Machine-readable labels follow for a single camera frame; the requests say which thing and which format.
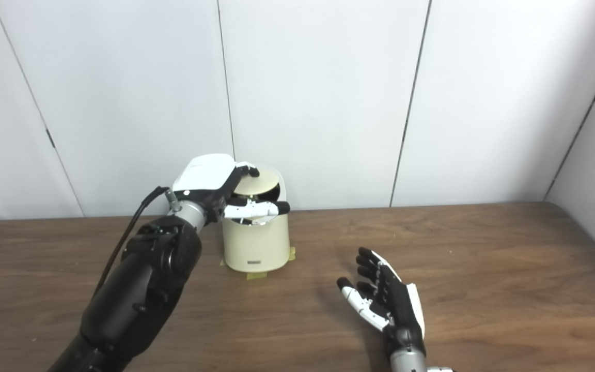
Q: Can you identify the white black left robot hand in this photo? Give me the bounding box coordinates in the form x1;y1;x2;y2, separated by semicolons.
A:
172;153;291;224

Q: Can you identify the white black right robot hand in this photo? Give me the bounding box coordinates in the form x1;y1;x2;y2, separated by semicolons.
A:
336;247;426;354

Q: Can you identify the cream round bin lid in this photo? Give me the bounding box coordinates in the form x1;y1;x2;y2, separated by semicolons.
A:
233;166;281;197

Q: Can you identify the cream-colored bin body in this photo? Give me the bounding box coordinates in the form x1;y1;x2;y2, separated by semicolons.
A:
222;165;291;273

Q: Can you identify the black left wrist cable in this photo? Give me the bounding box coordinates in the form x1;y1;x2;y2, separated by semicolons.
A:
93;186;174;298

